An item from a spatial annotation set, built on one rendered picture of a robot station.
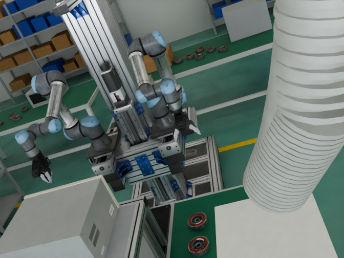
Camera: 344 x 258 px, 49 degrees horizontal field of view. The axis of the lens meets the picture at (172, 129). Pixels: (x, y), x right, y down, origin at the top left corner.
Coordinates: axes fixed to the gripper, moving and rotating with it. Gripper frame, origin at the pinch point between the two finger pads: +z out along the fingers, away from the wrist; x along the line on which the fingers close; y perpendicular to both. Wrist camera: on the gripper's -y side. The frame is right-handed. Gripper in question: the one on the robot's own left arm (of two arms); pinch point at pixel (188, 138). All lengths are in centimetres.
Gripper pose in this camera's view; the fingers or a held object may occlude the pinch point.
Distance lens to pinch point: 214.3
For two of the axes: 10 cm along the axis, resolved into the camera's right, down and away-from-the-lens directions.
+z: 3.5, 8.2, 4.5
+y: 0.2, -4.9, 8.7
